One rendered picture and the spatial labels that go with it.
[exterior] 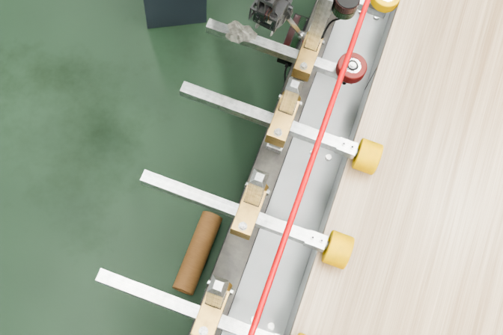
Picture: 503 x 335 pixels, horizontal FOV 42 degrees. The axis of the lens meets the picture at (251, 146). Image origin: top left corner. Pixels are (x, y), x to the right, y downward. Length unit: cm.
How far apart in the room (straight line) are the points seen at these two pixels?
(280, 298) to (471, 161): 63
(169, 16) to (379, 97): 125
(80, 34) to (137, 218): 83
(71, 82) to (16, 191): 49
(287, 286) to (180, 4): 131
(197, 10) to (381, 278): 152
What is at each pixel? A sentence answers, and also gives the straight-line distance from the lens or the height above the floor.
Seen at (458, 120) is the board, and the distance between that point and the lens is 183.
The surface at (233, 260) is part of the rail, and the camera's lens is 180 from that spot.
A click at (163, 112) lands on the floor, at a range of 268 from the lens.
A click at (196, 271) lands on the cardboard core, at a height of 7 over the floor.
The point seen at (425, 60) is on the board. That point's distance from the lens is 187.
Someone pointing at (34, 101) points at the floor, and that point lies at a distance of 278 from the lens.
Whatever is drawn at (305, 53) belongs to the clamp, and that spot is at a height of 87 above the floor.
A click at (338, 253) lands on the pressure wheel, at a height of 98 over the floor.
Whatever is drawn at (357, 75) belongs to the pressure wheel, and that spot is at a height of 91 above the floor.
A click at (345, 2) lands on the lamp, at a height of 113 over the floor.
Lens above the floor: 247
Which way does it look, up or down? 69 degrees down
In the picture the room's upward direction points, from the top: 12 degrees clockwise
